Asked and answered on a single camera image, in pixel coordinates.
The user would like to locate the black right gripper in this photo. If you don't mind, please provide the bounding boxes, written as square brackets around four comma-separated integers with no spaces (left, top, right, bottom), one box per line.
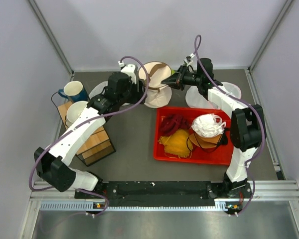
[162,65,202,91]

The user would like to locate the beige laundry bag brown zipper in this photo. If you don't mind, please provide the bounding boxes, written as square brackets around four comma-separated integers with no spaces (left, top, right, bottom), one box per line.
[144,61,172,109]

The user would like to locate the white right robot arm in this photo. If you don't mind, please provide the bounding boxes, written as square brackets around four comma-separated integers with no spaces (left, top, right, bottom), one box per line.
[162,58,266,197]

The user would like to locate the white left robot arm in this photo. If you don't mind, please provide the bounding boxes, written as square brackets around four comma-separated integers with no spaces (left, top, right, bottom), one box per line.
[31,62,149,198]

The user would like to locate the white mesh bag grey trim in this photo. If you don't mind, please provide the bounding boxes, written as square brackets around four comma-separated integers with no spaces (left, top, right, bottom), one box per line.
[88,80,130,108]

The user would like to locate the dark red lace bra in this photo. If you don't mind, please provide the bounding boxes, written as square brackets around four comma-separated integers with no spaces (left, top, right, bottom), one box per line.
[159,114,190,136]

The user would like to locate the white lace bra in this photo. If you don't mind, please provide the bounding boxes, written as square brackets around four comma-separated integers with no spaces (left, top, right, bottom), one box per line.
[191,114,227,138]

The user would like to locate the yellow lace bra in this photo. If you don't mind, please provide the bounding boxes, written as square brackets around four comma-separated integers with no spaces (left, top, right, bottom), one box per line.
[158,129,193,159]

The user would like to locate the blue mug white inside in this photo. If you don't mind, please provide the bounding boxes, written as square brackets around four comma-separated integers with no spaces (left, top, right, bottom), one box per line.
[57,81,89,103]

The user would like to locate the white bowl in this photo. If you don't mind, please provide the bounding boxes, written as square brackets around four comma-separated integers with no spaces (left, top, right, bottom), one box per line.
[65,101,88,127]

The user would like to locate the red plastic bin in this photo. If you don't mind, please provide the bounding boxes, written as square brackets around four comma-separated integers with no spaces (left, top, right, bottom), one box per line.
[153,106,234,166]

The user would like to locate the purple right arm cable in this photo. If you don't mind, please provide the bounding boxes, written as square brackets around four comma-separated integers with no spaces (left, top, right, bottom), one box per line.
[193,34,267,217]

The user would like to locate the black wire wooden rack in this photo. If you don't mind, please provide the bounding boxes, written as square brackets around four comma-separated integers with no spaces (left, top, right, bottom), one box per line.
[56,101,116,166]

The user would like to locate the orange bra black straps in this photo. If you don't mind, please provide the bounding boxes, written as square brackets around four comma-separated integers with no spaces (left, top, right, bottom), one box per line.
[186,131,229,154]

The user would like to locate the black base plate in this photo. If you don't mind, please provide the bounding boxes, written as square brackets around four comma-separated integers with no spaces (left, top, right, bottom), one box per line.
[74,180,255,207]

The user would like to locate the grey cable duct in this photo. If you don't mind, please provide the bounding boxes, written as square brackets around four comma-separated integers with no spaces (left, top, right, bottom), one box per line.
[39,198,242,212]

